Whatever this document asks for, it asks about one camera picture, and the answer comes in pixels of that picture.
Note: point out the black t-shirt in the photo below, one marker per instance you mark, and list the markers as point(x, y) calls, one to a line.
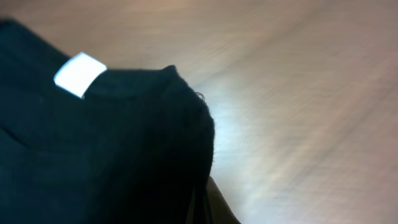
point(137, 147)

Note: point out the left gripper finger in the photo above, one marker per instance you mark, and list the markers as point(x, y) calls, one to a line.
point(220, 205)

